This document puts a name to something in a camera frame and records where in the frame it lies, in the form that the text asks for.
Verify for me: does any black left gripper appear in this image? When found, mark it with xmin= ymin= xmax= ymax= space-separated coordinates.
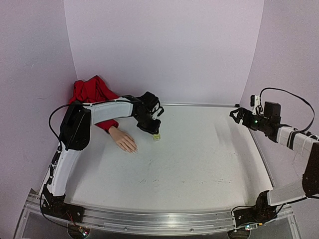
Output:
xmin=136 ymin=113 xmax=163 ymax=135

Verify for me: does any yellow nail polish bottle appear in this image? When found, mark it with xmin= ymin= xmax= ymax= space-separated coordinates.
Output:
xmin=153 ymin=133 xmax=161 ymax=141

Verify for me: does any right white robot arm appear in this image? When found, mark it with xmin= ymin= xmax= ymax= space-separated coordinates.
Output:
xmin=250 ymin=99 xmax=319 ymax=228

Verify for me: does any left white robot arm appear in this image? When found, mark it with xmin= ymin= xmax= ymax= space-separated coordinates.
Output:
xmin=40 ymin=92 xmax=164 ymax=223

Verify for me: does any mannequin hand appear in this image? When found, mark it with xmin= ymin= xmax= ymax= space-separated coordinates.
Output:
xmin=108 ymin=126 xmax=138 ymax=153

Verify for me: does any red cloth garment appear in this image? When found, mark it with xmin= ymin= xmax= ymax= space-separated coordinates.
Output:
xmin=69 ymin=76 xmax=120 ymax=137

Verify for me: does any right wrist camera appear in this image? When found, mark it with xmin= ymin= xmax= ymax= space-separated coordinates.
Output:
xmin=250 ymin=95 xmax=263 ymax=115

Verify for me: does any right black camera cable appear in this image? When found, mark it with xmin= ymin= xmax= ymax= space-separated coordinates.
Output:
xmin=259 ymin=87 xmax=315 ymax=132

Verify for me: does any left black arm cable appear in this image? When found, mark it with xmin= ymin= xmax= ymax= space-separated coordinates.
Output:
xmin=48 ymin=103 xmax=73 ymax=142

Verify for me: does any aluminium front rail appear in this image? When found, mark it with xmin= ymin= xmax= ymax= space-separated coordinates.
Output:
xmin=14 ymin=190 xmax=301 ymax=239

